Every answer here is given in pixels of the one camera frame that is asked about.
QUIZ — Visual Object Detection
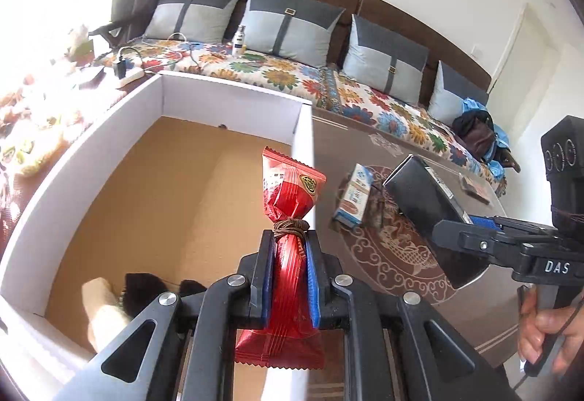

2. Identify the white power strip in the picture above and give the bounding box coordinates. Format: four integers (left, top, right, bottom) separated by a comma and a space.
107, 63, 144, 88

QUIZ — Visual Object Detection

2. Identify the dark wooden armrest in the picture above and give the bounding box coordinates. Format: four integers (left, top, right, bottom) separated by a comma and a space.
499, 148, 522, 174

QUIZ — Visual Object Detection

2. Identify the black rectangular box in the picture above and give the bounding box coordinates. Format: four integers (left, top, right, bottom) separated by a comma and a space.
382, 154, 491, 290

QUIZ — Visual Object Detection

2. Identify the brown leather handbag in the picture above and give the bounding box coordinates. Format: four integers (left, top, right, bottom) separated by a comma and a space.
456, 116, 498, 162

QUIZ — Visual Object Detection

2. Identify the brown patterned glass desktop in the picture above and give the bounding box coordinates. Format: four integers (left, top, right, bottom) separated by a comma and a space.
301, 107, 525, 401

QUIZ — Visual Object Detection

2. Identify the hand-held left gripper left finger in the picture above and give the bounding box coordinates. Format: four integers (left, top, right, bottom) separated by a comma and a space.
52, 230, 277, 401

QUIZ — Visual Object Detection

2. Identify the person's right hand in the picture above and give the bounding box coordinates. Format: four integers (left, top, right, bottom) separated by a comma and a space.
518, 285, 584, 377

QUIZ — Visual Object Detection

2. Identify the blue white toothpaste box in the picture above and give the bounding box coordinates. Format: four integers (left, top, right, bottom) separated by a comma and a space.
332, 163, 375, 229

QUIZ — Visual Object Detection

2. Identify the black garment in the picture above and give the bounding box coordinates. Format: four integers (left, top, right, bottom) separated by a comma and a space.
452, 109, 491, 137

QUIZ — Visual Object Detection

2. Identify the white pump bottle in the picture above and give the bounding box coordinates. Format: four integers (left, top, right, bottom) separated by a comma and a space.
232, 24, 247, 57

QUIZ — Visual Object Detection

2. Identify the floral sofa blanket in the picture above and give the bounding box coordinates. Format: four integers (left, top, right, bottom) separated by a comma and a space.
98, 36, 507, 196

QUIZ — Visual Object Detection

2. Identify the brown bag with clothes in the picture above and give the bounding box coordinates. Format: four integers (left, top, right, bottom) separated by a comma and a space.
461, 97, 509, 183

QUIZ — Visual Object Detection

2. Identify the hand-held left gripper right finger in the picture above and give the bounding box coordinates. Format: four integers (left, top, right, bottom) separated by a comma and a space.
305, 230, 523, 401

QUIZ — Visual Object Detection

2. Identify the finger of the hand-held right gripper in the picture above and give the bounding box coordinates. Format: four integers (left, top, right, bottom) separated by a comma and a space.
472, 215, 555, 238
431, 221, 530, 267

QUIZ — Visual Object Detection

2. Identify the grey two-tone strap pillow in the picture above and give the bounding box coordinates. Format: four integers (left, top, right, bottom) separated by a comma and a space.
143, 0, 247, 45
428, 60, 490, 127
341, 14, 430, 106
235, 0, 346, 69

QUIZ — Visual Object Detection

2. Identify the white door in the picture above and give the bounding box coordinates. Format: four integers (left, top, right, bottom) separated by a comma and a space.
488, 3, 560, 128

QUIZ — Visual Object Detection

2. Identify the white charging cable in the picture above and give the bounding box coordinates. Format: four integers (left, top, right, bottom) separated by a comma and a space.
119, 32, 204, 76

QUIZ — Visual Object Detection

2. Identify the red candy packet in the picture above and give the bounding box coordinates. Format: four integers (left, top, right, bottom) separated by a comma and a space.
234, 146, 328, 371

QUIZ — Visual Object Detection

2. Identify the white cardboard box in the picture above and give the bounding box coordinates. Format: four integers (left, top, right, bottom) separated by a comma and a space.
0, 70, 315, 401

